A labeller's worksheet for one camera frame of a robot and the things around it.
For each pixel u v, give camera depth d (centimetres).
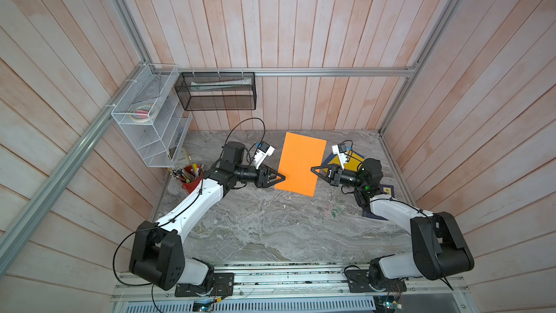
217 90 104
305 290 73
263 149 69
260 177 66
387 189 95
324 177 75
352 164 71
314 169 76
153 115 73
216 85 89
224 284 73
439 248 44
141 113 73
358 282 73
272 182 71
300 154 75
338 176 70
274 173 69
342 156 73
